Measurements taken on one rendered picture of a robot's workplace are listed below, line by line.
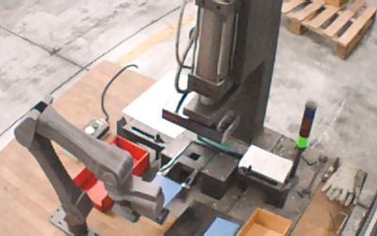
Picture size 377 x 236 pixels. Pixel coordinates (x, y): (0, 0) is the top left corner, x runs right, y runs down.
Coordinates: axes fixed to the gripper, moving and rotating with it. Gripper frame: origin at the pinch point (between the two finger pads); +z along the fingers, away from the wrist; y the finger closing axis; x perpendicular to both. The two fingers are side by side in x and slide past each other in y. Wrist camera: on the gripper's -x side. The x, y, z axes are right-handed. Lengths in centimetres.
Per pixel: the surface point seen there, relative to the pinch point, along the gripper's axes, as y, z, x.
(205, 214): 8.2, 14.5, -12.2
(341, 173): 42, 34, -44
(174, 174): 15.5, 18.9, 2.9
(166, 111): 26.3, 1.2, 7.6
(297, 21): 201, 228, 45
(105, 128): 18.4, 21.4, 30.5
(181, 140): 25.3, 18.0, 5.9
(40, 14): 108, 193, 235
